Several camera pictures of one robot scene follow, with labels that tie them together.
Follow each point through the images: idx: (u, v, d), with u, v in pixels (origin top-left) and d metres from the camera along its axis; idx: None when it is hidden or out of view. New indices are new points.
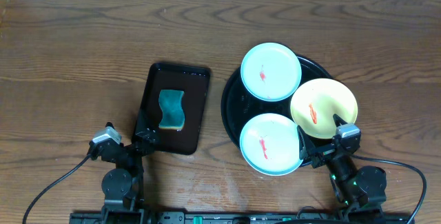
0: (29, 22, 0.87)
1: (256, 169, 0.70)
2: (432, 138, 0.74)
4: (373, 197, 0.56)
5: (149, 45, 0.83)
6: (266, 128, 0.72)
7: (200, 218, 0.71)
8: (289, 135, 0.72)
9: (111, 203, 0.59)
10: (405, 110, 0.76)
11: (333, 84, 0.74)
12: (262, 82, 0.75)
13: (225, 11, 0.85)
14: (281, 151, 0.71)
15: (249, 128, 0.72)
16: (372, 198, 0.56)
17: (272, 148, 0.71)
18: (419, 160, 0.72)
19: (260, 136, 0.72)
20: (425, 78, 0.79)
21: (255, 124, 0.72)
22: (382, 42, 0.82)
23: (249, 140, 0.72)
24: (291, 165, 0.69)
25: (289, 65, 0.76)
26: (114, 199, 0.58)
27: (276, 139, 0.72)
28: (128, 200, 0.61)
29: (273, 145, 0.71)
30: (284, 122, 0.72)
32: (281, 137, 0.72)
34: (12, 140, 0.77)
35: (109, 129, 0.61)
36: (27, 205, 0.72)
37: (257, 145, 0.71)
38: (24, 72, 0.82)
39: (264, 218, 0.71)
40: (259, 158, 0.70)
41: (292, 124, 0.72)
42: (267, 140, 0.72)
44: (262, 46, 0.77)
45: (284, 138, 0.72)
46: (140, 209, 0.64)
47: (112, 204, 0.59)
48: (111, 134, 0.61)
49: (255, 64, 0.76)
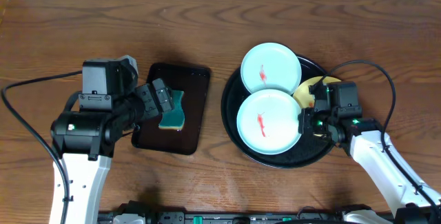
0: (27, 23, 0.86)
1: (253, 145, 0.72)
2: (432, 138, 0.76)
4: (343, 85, 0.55)
5: (149, 45, 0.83)
6: (262, 105, 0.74)
7: (200, 218, 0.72)
8: (286, 113, 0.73)
9: (90, 76, 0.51)
10: (404, 110, 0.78)
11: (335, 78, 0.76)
12: (262, 82, 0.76)
13: (225, 11, 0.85)
14: (279, 129, 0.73)
15: (247, 108, 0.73)
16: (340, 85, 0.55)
17: (269, 125, 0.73)
18: (417, 160, 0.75)
19: (258, 114, 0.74)
20: (425, 78, 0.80)
21: (253, 103, 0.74)
22: (382, 42, 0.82)
23: (247, 118, 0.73)
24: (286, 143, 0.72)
25: (289, 65, 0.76)
26: (93, 66, 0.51)
27: (274, 117, 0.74)
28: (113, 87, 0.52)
29: (270, 122, 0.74)
30: (282, 98, 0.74)
32: (280, 115, 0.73)
34: (12, 140, 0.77)
35: (131, 58, 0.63)
36: (29, 204, 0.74)
37: (255, 122, 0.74)
38: (25, 72, 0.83)
39: (264, 218, 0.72)
40: (256, 135, 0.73)
41: (291, 102, 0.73)
42: (264, 116, 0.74)
44: (261, 46, 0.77)
45: (280, 114, 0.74)
46: (116, 112, 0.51)
47: (92, 78, 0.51)
48: (131, 60, 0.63)
49: (255, 65, 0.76)
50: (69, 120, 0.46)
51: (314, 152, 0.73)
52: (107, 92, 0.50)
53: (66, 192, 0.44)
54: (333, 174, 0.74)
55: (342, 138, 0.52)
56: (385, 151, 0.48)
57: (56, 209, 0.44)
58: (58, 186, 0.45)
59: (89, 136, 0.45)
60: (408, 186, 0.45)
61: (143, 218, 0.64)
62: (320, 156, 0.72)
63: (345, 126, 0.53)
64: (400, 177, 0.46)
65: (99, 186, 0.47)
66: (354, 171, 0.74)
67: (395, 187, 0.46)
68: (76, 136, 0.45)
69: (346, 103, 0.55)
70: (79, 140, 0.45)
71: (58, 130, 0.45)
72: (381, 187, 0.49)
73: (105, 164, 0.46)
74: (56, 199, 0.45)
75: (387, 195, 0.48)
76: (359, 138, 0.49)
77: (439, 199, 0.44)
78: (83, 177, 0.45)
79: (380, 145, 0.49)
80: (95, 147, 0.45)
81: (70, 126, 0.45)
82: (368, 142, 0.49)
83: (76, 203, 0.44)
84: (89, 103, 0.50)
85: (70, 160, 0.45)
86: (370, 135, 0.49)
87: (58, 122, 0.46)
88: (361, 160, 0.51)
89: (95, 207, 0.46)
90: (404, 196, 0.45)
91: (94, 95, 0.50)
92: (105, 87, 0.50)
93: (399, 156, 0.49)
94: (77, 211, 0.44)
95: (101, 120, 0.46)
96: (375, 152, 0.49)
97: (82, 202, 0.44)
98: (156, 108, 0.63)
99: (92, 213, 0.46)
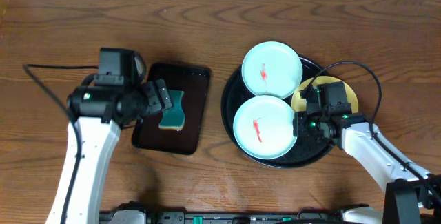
0: (27, 23, 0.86)
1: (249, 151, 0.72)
2: (432, 138, 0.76)
4: (332, 85, 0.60)
5: (149, 45, 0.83)
6: (258, 111, 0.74)
7: (200, 218, 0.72)
8: (282, 118, 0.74)
9: (106, 60, 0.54)
10: (405, 110, 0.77)
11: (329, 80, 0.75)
12: (262, 80, 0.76)
13: (225, 10, 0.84)
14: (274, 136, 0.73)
15: (243, 113, 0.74)
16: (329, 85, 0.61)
17: (265, 131, 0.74)
18: (417, 160, 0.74)
19: (254, 120, 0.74)
20: (426, 78, 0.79)
21: (250, 108, 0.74)
22: (382, 42, 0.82)
23: (243, 125, 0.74)
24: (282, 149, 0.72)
25: (289, 63, 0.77)
26: (111, 50, 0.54)
27: (270, 123, 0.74)
28: (127, 70, 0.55)
29: (266, 127, 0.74)
30: (276, 103, 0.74)
32: (275, 121, 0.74)
34: (13, 140, 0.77)
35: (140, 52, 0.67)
36: (29, 204, 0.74)
37: (251, 128, 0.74)
38: (25, 72, 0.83)
39: (264, 218, 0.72)
40: (253, 140, 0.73)
41: (286, 107, 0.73)
42: (260, 122, 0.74)
44: (262, 45, 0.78)
45: (276, 119, 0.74)
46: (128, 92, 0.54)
47: (107, 60, 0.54)
48: None
49: (255, 63, 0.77)
50: (85, 90, 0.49)
51: (313, 152, 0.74)
52: (121, 73, 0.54)
53: (78, 149, 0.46)
54: (333, 174, 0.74)
55: (333, 134, 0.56)
56: (374, 138, 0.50)
57: (67, 166, 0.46)
58: (71, 145, 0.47)
59: (102, 103, 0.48)
60: (396, 165, 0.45)
61: (144, 212, 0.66)
62: (319, 156, 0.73)
63: (336, 121, 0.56)
64: (388, 158, 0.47)
65: (108, 151, 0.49)
66: (353, 171, 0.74)
67: (384, 166, 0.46)
68: (90, 103, 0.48)
69: (335, 100, 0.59)
70: (92, 107, 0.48)
71: (74, 99, 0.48)
72: (374, 173, 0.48)
73: (115, 131, 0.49)
74: (68, 157, 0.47)
75: (380, 179, 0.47)
76: (349, 129, 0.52)
77: (426, 174, 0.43)
78: (96, 138, 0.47)
79: (368, 134, 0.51)
80: (107, 113, 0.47)
81: (86, 96, 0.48)
82: (357, 131, 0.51)
83: (87, 162, 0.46)
84: (103, 82, 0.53)
85: (84, 123, 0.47)
86: (359, 126, 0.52)
87: (75, 92, 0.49)
88: (354, 154, 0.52)
89: (103, 170, 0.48)
90: (393, 173, 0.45)
91: (107, 76, 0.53)
92: (120, 69, 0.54)
93: (389, 143, 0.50)
94: (87, 170, 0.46)
95: (114, 94, 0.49)
96: (364, 139, 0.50)
97: (93, 162, 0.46)
98: (158, 103, 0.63)
99: (100, 174, 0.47)
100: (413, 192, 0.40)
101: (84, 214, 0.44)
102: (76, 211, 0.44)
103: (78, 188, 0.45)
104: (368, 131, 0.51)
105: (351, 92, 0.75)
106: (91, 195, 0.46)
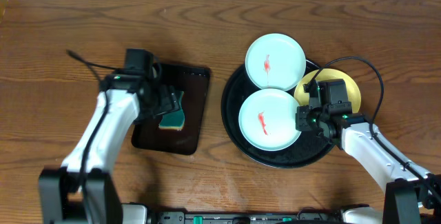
0: (27, 23, 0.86)
1: (253, 145, 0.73)
2: (433, 138, 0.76)
4: (333, 83, 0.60)
5: (149, 45, 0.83)
6: (263, 105, 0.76)
7: (200, 218, 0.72)
8: (286, 112, 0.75)
9: (129, 56, 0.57)
10: (404, 110, 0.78)
11: (330, 70, 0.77)
12: (264, 71, 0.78)
13: (225, 11, 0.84)
14: (280, 129, 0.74)
15: (249, 106, 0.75)
16: (330, 84, 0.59)
17: (270, 124, 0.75)
18: (417, 160, 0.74)
19: (260, 112, 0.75)
20: (425, 78, 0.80)
21: (255, 101, 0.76)
22: (382, 41, 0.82)
23: (248, 117, 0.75)
24: (286, 142, 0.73)
25: (293, 56, 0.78)
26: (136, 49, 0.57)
27: (275, 117, 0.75)
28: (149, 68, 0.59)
29: (271, 121, 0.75)
30: (279, 96, 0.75)
32: (280, 115, 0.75)
34: (13, 141, 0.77)
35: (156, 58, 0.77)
36: (29, 204, 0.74)
37: (257, 120, 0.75)
38: (24, 72, 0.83)
39: (264, 218, 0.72)
40: (258, 133, 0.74)
41: (289, 98, 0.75)
42: (265, 115, 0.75)
44: (267, 36, 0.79)
45: (280, 112, 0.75)
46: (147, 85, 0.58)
47: (131, 58, 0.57)
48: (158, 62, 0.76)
49: (260, 54, 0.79)
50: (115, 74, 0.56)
51: (314, 152, 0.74)
52: (142, 69, 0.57)
53: (107, 104, 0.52)
54: (333, 174, 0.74)
55: (333, 134, 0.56)
56: (374, 138, 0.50)
57: (95, 117, 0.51)
58: (98, 105, 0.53)
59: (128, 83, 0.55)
60: (396, 165, 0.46)
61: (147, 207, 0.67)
62: (320, 156, 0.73)
63: (335, 122, 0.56)
64: (388, 158, 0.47)
65: (128, 118, 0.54)
66: (353, 171, 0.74)
67: (384, 166, 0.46)
68: (118, 82, 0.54)
69: (336, 100, 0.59)
70: (120, 86, 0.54)
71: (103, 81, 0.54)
72: (374, 172, 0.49)
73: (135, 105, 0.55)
74: (96, 112, 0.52)
75: (380, 178, 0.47)
76: (349, 129, 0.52)
77: (426, 173, 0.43)
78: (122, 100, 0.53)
79: (368, 134, 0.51)
80: (131, 91, 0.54)
81: (116, 76, 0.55)
82: (357, 130, 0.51)
83: (112, 116, 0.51)
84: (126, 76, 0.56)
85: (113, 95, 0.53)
86: (360, 125, 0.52)
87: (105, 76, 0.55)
88: (353, 153, 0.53)
89: (121, 129, 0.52)
90: (393, 173, 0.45)
91: (130, 71, 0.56)
92: (142, 66, 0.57)
93: (388, 143, 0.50)
94: (111, 121, 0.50)
95: (138, 79, 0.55)
96: (364, 139, 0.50)
97: (116, 116, 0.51)
98: (170, 104, 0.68)
99: (121, 131, 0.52)
100: (413, 192, 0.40)
101: (105, 151, 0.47)
102: (97, 147, 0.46)
103: (102, 130, 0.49)
104: (369, 131, 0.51)
105: (351, 80, 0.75)
106: (112, 141, 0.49)
